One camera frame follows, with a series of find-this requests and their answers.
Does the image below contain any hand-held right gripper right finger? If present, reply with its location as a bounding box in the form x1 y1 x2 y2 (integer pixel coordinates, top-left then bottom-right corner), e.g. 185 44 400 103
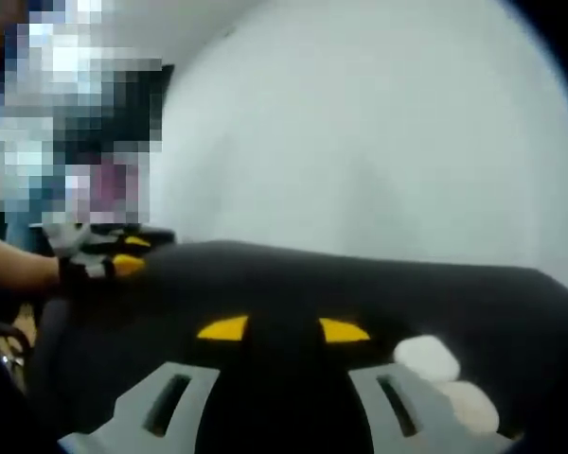
311 319 507 454

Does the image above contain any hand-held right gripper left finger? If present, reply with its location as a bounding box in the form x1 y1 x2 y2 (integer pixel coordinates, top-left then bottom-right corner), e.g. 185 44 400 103
59 315 266 454

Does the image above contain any person's left hand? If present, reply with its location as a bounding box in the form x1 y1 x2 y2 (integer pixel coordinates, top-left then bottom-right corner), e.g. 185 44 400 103
55 257 111 295

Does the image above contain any black keyboard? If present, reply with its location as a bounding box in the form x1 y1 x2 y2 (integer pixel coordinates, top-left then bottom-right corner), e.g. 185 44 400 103
141 227 177 243

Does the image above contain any black office chair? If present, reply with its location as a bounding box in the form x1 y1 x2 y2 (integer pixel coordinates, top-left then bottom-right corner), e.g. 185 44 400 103
0 321 32 393

